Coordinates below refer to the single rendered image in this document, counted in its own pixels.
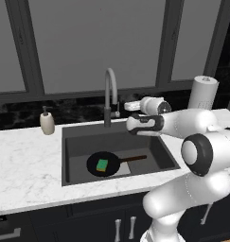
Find silver cupboard handle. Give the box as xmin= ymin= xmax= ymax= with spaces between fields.
xmin=115 ymin=218 xmax=122 ymax=242
xmin=128 ymin=216 xmax=137 ymax=241
xmin=200 ymin=202 xmax=214 ymax=226

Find grey arched tap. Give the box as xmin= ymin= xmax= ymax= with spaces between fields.
xmin=103 ymin=67 xmax=121 ymax=129

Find dark dishwasher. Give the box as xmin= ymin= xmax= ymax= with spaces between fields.
xmin=0 ymin=211 xmax=37 ymax=242

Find black pan with brown handle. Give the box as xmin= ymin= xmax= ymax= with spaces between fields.
xmin=85 ymin=150 xmax=149 ymax=178

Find green and yellow sponge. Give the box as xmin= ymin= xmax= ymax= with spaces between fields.
xmin=96 ymin=158 xmax=110 ymax=173

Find window with dark frame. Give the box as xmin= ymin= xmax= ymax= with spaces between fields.
xmin=0 ymin=0 xmax=230 ymax=105

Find white paper towel roll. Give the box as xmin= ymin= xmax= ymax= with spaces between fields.
xmin=186 ymin=75 xmax=221 ymax=111

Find dark panel under sink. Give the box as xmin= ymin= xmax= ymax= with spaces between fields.
xmin=67 ymin=192 xmax=150 ymax=217

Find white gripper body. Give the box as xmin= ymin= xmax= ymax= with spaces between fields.
xmin=123 ymin=100 xmax=143 ymax=112

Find silver dishwasher handle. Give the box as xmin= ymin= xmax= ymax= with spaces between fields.
xmin=0 ymin=228 xmax=22 ymax=242

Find dark cupboard door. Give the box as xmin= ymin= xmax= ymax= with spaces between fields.
xmin=123 ymin=206 xmax=153 ymax=242
xmin=49 ymin=210 xmax=126 ymax=242
xmin=178 ymin=183 xmax=230 ymax=242

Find dark grey sink basin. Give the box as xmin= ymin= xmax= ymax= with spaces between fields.
xmin=61 ymin=120 xmax=182 ymax=188

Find beige soap dispenser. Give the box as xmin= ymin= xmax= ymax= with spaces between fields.
xmin=39 ymin=105 xmax=57 ymax=136

